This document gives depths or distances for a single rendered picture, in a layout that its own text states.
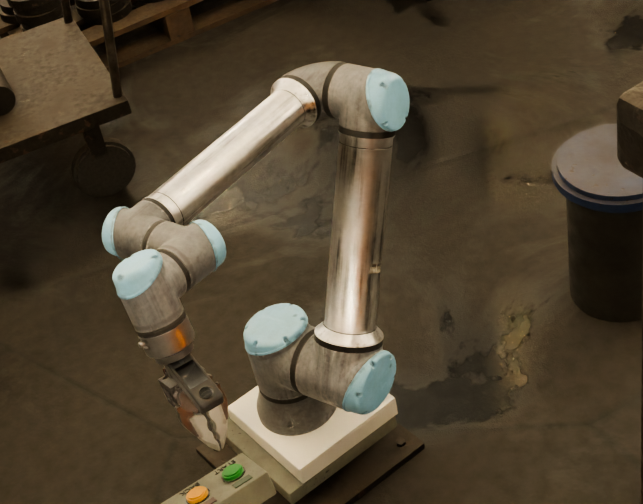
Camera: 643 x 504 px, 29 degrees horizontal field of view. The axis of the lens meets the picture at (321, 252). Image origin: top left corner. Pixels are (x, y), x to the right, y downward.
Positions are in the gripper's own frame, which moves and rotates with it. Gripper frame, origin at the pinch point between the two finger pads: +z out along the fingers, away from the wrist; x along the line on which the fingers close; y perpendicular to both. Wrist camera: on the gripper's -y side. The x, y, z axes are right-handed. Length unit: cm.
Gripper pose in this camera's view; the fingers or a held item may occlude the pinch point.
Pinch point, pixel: (219, 444)
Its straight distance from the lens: 225.2
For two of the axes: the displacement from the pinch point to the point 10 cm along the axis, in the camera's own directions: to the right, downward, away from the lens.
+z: 3.4, 8.7, 3.6
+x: -8.1, 4.7, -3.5
